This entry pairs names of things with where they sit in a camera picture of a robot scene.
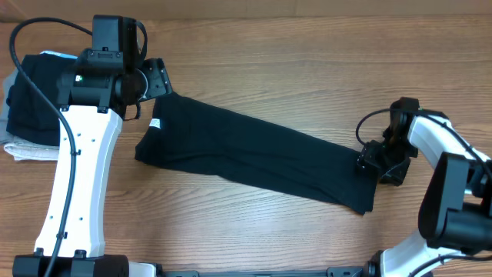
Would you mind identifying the folded light blue garment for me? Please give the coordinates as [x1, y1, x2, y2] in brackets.
[39, 50, 78, 59]

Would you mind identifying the folded black garment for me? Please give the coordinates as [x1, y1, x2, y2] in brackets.
[6, 54, 75, 146]

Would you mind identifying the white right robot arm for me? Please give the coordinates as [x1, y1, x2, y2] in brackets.
[357, 108, 491, 276]

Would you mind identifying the black t-shirt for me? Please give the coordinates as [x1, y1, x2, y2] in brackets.
[135, 92, 377, 215]

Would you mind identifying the folded grey garment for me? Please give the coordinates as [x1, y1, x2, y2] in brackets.
[1, 69, 18, 145]

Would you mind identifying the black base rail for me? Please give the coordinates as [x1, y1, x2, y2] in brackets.
[157, 262, 381, 277]

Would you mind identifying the folded beige garment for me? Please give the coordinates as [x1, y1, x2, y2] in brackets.
[3, 136, 59, 161]

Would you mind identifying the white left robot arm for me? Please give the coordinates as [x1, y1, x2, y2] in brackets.
[12, 51, 172, 276]

